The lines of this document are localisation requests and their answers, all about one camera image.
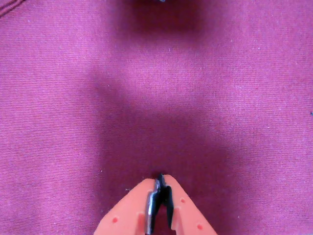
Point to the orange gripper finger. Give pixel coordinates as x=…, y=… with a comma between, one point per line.
x=188, y=215
x=127, y=213

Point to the magenta cloth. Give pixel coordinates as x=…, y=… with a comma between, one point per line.
x=73, y=98

